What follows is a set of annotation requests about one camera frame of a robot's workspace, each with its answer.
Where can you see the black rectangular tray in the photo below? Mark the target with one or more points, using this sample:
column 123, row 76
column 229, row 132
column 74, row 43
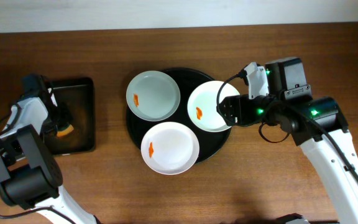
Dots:
column 77, row 94

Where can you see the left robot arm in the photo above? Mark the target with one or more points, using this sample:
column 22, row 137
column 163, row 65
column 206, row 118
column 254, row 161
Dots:
column 29, row 175

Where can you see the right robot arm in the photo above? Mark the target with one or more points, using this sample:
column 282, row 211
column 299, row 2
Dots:
column 279, row 95

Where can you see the orange sauce stain front plate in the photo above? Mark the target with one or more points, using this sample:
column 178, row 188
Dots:
column 151, row 149

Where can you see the white plate front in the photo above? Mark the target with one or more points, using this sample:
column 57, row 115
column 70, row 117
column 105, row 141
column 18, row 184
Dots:
column 176, row 148

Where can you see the orange sauce stain green plate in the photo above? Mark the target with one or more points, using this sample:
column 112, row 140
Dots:
column 136, row 100

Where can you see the pale green plate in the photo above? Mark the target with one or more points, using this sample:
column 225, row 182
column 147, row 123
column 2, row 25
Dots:
column 159, row 95

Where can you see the round black tray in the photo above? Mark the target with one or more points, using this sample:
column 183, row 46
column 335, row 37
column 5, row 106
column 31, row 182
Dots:
column 187, row 80

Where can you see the white plate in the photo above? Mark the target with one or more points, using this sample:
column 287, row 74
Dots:
column 204, row 97
column 176, row 148

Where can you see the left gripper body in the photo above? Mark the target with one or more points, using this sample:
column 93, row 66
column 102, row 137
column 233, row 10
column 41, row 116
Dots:
column 56, row 121

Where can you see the green orange sponge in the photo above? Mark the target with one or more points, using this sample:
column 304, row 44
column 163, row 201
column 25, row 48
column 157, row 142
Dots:
column 64, row 130

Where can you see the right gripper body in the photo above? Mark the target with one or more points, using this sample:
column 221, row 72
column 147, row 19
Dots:
column 229, row 110

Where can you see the orange sauce stain right plate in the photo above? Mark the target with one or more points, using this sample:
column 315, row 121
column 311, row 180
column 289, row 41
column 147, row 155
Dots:
column 199, row 113

